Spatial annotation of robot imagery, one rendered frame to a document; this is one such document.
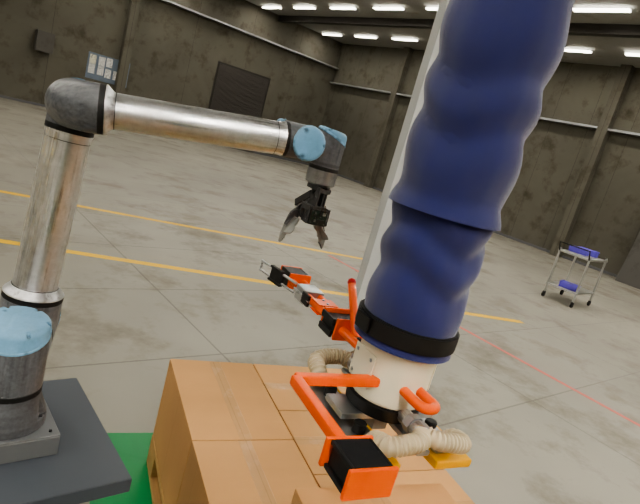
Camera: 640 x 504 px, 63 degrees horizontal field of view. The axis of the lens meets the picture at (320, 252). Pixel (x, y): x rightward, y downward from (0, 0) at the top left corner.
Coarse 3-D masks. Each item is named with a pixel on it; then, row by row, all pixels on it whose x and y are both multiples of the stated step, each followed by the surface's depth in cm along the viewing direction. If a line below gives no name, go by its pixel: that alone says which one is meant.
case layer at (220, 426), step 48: (192, 384) 222; (240, 384) 233; (288, 384) 245; (192, 432) 191; (240, 432) 199; (288, 432) 207; (384, 432) 227; (192, 480) 178; (240, 480) 173; (288, 480) 180; (432, 480) 202
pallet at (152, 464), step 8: (152, 440) 245; (152, 448) 242; (152, 456) 240; (152, 464) 237; (152, 472) 237; (152, 480) 236; (160, 480) 220; (152, 488) 231; (160, 488) 217; (152, 496) 228; (160, 496) 228
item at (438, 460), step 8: (432, 424) 117; (424, 456) 112; (432, 456) 110; (440, 456) 110; (448, 456) 111; (456, 456) 112; (464, 456) 113; (432, 464) 109; (440, 464) 109; (448, 464) 110; (456, 464) 111; (464, 464) 112
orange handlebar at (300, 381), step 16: (320, 304) 146; (352, 336) 130; (304, 384) 99; (320, 384) 104; (336, 384) 106; (352, 384) 107; (368, 384) 109; (304, 400) 95; (416, 400) 105; (432, 400) 107; (320, 416) 90; (336, 432) 86
